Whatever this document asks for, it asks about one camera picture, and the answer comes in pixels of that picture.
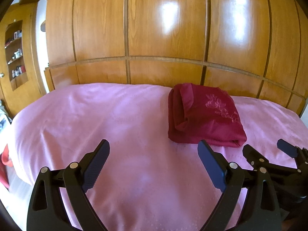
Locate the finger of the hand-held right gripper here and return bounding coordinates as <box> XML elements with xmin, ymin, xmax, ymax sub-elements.
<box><xmin>277</xmin><ymin>139</ymin><xmax>308</xmax><ymax>169</ymax></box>
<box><xmin>242</xmin><ymin>144</ymin><xmax>302</xmax><ymax>174</ymax></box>

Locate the dark red embroidered garment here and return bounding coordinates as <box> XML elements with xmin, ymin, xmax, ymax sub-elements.
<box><xmin>168</xmin><ymin>83</ymin><xmax>247</xmax><ymax>148</ymax></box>

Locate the group of small bottles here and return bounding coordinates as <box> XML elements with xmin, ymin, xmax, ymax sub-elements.
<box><xmin>5</xmin><ymin>30</ymin><xmax>26</xmax><ymax>77</ymax></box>

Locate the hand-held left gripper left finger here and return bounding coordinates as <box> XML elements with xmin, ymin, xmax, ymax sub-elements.
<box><xmin>26</xmin><ymin>139</ymin><xmax>110</xmax><ymax>231</ymax></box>

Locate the pile of small household objects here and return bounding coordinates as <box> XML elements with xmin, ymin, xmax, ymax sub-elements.
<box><xmin>0</xmin><ymin>100</ymin><xmax>11</xmax><ymax>126</ymax></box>

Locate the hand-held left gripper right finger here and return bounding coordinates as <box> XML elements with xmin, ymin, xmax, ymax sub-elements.
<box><xmin>197</xmin><ymin>141</ymin><xmax>281</xmax><ymax>231</ymax></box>

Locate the pink bedspread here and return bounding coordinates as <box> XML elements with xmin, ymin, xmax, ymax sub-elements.
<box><xmin>11</xmin><ymin>83</ymin><xmax>306</xmax><ymax>231</ymax></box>

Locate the wooden wardrobe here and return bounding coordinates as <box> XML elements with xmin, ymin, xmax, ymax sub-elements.
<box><xmin>44</xmin><ymin>0</ymin><xmax>308</xmax><ymax>116</ymax></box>

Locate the red box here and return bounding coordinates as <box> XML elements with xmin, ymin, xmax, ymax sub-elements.
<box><xmin>0</xmin><ymin>144</ymin><xmax>12</xmax><ymax>190</ymax></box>

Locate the wooden cabinet with shelf niche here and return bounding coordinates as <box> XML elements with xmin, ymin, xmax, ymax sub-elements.
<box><xmin>0</xmin><ymin>3</ymin><xmax>47</xmax><ymax>116</ymax></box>

